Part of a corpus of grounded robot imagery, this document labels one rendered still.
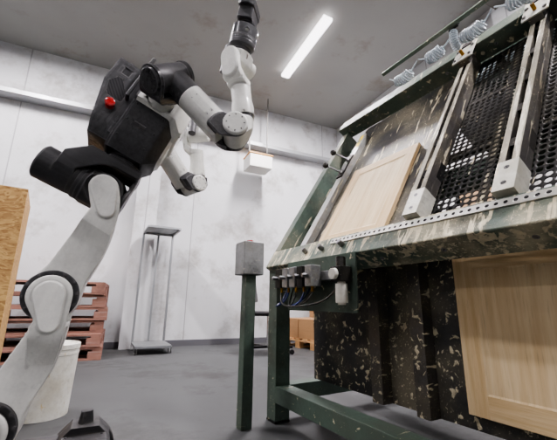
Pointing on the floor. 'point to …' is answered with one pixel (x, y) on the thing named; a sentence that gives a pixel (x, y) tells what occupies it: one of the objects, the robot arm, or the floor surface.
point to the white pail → (56, 387)
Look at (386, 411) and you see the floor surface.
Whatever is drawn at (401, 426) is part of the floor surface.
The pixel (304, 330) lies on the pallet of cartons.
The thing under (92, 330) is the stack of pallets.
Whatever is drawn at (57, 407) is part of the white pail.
